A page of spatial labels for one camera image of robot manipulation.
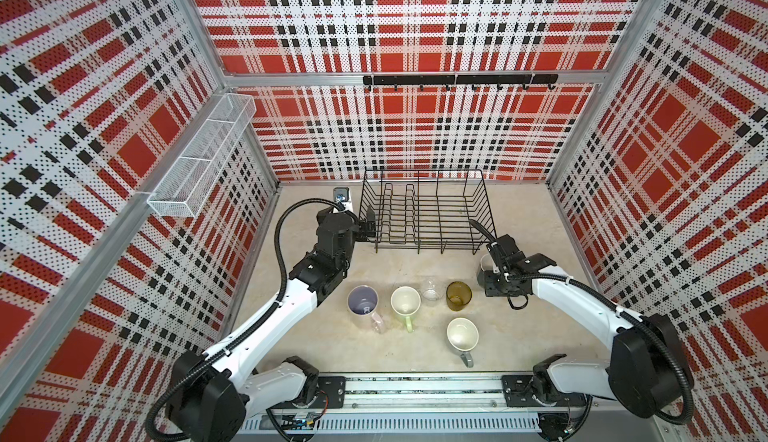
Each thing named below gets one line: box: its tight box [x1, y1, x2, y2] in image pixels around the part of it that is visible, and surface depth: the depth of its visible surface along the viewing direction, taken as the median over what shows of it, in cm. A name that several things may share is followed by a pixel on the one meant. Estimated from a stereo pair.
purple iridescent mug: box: [347, 285, 385, 334], surface depth 82 cm
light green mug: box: [390, 286, 422, 333], surface depth 83 cm
